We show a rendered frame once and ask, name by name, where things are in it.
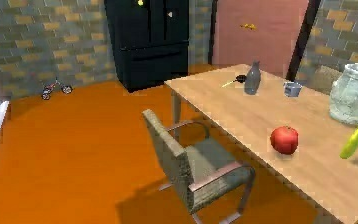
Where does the wooden dining table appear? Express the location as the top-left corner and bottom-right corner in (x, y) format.
(163, 63), (358, 224)

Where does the grey woven armchair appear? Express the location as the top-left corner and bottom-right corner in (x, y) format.
(141, 108), (257, 224)

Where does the black fridge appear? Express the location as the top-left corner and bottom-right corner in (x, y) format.
(103, 0), (191, 94)

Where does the grey bottle vase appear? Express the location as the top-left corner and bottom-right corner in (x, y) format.
(243, 60), (262, 96)

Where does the pink room door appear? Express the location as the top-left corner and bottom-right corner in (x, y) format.
(212, 0), (311, 79)

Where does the red apple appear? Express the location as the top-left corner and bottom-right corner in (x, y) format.
(270, 125), (300, 156)

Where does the small grey cup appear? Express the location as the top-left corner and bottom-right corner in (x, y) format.
(283, 81), (303, 98)

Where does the small red toy bicycle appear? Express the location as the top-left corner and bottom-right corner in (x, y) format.
(40, 78), (74, 101)

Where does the beige woven chair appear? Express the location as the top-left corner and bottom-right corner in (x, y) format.
(309, 65), (343, 96)

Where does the pale green glass jar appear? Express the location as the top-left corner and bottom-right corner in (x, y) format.
(329, 62), (358, 127)

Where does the black yellow-handled spatula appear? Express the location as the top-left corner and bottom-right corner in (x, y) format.
(221, 74), (248, 89)

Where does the yellow door handle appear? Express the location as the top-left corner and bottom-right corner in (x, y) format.
(239, 23), (258, 32)

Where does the green-handled knife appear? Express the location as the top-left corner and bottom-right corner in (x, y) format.
(339, 112), (358, 160)

